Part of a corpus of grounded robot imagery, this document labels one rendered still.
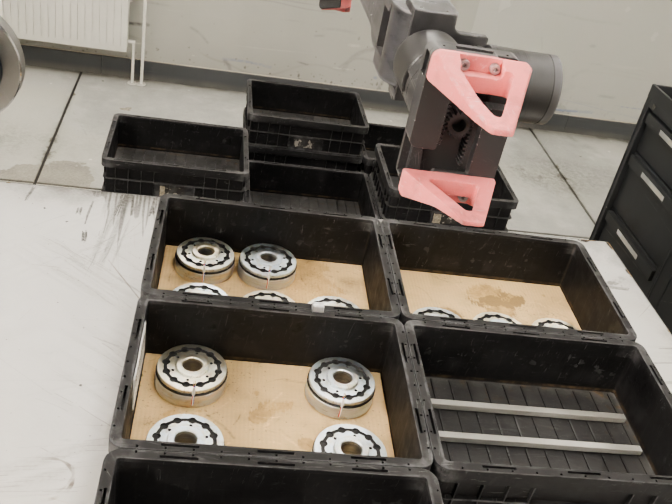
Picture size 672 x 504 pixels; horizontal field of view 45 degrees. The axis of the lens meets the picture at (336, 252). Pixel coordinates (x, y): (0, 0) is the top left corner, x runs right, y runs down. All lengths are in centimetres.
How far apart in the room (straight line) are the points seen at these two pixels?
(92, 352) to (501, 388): 70
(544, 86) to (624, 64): 408
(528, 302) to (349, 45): 287
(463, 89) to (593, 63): 416
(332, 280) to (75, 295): 49
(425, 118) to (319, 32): 369
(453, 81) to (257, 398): 79
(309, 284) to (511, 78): 97
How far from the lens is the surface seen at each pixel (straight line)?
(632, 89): 483
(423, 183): 56
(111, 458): 100
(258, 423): 119
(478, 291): 157
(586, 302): 156
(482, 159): 59
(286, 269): 144
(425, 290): 152
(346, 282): 149
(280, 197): 262
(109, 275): 166
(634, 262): 280
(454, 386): 133
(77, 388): 141
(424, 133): 57
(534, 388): 139
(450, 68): 53
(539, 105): 67
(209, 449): 101
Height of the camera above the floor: 167
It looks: 33 degrees down
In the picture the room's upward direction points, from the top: 12 degrees clockwise
